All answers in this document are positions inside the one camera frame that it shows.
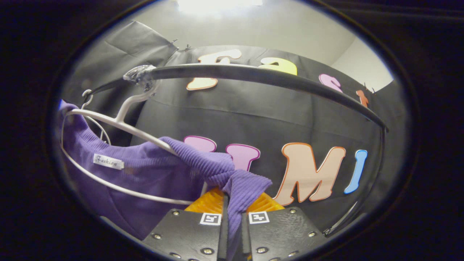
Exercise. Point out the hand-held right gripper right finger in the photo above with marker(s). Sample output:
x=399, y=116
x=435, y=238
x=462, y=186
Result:
x=282, y=232

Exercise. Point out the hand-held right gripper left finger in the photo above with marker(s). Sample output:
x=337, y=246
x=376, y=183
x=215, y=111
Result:
x=188, y=232

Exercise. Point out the purple ribbed jacket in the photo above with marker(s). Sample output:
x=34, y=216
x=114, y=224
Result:
x=152, y=170

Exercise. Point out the white clothes hanger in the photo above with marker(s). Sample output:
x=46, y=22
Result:
x=123, y=125
x=85, y=104

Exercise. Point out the black clothes rack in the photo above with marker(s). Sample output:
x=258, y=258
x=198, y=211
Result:
x=253, y=74

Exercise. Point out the clear tape wrap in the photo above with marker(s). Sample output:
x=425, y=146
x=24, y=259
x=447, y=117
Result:
x=141, y=76

